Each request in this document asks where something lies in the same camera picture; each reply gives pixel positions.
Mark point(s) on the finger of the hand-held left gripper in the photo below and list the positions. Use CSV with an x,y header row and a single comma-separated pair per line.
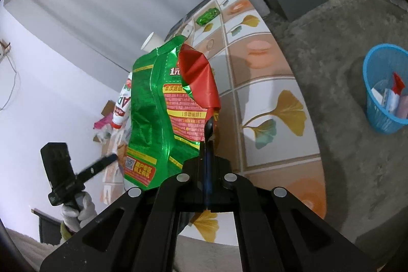
x,y
98,165

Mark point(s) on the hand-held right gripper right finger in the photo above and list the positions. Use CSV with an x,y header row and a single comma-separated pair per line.
x,y
223,170

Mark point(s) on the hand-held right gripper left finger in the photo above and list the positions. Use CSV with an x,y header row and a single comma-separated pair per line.
x,y
191,170

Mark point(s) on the large green red snack bag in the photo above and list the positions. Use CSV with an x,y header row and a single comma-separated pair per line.
x,y
149,119

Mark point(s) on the blue trash basket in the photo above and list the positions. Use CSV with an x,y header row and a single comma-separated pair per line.
x,y
379,119

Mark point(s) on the person's left hand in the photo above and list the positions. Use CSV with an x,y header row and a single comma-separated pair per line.
x,y
81,214

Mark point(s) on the tile-patterned tablecloth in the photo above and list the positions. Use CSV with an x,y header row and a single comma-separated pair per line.
x,y
271,144

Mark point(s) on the dark low cabinet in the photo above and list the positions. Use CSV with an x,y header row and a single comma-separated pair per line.
x,y
49,227

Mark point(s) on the white bottle with red label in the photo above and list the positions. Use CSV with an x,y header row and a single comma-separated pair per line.
x,y
122,106

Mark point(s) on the white paper cup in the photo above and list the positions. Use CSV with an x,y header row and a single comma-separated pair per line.
x,y
152,42

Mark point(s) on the small green snack packet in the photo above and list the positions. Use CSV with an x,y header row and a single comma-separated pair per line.
x,y
207,17

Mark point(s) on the red white packet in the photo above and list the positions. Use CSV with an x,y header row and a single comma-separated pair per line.
x,y
398,84

